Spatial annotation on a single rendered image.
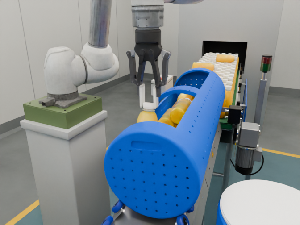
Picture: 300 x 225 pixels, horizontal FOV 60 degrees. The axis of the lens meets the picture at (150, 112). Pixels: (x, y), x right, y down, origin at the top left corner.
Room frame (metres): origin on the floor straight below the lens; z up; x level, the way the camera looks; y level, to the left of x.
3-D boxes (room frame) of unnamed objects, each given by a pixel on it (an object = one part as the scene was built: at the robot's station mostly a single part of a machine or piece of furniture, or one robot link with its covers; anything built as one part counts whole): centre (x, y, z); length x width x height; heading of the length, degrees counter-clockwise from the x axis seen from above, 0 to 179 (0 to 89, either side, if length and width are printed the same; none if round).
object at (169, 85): (1.75, -0.09, 1.05); 0.20 x 0.10 x 0.10; 161
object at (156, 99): (0.77, -0.02, 1.27); 0.03 x 0.01 x 0.07; 161
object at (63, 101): (1.28, 0.46, 1.11); 0.22 x 0.18 x 0.06; 153
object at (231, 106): (1.43, -0.50, 0.95); 0.10 x 0.07 x 0.10; 71
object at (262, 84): (1.70, -0.76, 0.55); 0.04 x 0.04 x 1.10; 71
